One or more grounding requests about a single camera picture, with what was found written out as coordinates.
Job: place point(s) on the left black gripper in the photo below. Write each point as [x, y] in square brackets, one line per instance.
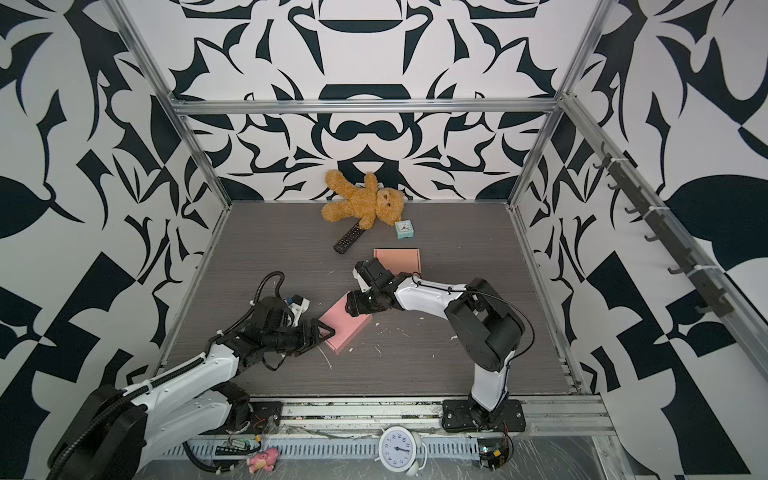
[307, 342]

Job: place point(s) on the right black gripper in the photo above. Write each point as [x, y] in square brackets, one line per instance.
[355, 303]

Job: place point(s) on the pink cardboard box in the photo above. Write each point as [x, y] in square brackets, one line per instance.
[346, 327]

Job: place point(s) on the salmon cardboard box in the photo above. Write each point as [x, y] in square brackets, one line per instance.
[399, 260]

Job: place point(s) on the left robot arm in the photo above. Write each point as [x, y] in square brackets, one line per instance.
[116, 432]

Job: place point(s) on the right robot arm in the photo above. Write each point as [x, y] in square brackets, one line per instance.
[488, 327]

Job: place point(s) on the black remote control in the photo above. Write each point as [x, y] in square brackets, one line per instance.
[349, 239]

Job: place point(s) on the small teal alarm clock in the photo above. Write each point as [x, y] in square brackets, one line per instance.
[404, 229]

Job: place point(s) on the brown teddy bear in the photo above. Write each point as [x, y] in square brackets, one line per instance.
[367, 204]

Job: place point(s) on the white round analog clock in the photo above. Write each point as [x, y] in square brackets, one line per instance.
[402, 451]

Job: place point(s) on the small pink toy figure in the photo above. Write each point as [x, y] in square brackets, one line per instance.
[265, 460]

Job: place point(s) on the left circuit board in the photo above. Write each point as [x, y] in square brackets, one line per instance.
[239, 447]

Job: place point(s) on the circuit board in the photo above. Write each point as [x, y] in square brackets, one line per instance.
[494, 453]
[239, 447]

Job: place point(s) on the right circuit board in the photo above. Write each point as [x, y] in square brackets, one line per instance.
[494, 453]

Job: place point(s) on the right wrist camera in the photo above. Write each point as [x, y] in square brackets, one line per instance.
[363, 285]

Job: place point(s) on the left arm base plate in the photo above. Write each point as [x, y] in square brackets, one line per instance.
[260, 417]

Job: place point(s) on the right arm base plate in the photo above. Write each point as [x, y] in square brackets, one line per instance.
[469, 416]

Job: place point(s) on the wall hook rack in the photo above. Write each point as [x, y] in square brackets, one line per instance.
[668, 230]

